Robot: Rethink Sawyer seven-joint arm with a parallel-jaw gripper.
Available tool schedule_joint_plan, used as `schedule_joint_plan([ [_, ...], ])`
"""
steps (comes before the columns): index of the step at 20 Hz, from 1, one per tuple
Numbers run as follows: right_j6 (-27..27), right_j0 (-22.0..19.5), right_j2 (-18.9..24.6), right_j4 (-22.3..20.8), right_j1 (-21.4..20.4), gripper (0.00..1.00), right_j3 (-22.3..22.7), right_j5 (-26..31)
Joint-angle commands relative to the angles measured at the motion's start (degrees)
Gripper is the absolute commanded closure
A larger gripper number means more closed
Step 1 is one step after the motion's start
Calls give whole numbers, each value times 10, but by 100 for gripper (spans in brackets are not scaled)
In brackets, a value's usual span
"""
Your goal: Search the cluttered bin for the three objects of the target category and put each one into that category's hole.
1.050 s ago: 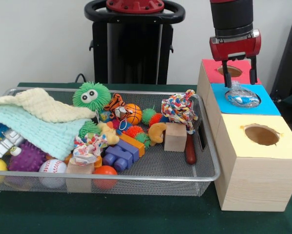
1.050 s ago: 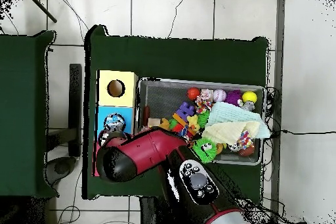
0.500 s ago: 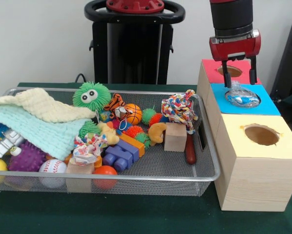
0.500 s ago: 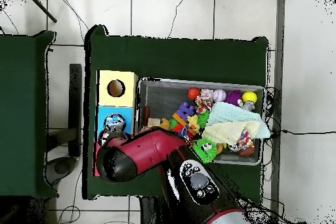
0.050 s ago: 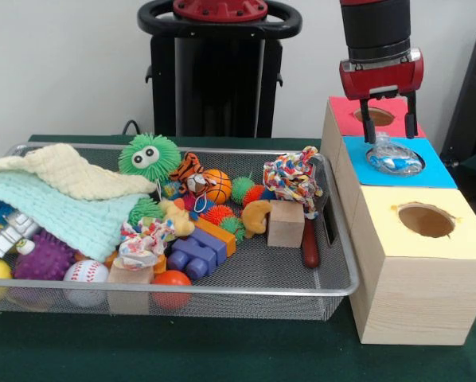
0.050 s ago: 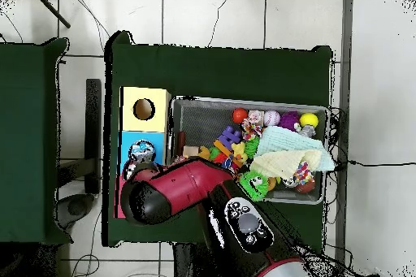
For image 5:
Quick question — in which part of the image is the small orange basketball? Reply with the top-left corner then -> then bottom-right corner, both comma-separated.
201,169 -> 232,205

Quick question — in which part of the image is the purple monster toy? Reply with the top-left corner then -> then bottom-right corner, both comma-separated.
14,231 -> 76,281

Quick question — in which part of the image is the brown plush toy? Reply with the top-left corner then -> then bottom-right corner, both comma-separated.
241,199 -> 273,236

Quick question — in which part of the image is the green spiky ball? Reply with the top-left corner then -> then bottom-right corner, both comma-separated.
117,132 -> 181,177

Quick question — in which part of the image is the dark green tablecloth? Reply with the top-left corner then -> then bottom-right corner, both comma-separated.
0,134 -> 476,382

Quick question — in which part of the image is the dark red sausage toy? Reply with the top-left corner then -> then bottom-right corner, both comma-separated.
302,216 -> 322,269

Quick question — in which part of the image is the wooden box with three holes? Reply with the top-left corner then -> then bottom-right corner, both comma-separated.
320,96 -> 476,346

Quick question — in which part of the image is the black panel stand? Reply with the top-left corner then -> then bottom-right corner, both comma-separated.
439,26 -> 476,188

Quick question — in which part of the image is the floral patterned fabric knot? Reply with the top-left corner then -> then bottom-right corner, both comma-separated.
115,219 -> 178,270

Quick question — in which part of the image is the tiger striped toy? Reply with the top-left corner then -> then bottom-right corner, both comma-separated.
171,152 -> 205,192

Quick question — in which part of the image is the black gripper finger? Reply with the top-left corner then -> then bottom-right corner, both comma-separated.
405,90 -> 420,139
359,97 -> 375,144

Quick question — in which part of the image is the cream knitted cloth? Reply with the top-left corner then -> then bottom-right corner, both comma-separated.
0,143 -> 158,200

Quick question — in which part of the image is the mint knitted cloth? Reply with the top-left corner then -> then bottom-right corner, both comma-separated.
0,165 -> 143,262

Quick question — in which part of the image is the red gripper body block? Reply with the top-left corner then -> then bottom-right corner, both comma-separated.
338,48 -> 424,101

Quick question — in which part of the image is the yellow duck plush toy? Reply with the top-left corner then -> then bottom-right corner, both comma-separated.
162,199 -> 196,238

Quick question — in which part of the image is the plain wooden cube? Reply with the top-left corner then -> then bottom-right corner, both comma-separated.
267,199 -> 306,248

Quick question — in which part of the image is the clear shallow mesh bin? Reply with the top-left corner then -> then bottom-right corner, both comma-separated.
0,142 -> 361,322

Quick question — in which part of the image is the white baseball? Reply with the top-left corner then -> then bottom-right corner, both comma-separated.
63,259 -> 111,308

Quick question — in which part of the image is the purple plastic building block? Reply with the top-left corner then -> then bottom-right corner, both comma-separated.
167,228 -> 228,281

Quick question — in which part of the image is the red maraca rattle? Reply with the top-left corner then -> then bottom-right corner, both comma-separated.
152,270 -> 193,310

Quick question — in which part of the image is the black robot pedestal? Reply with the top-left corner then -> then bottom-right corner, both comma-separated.
138,0 -> 302,138

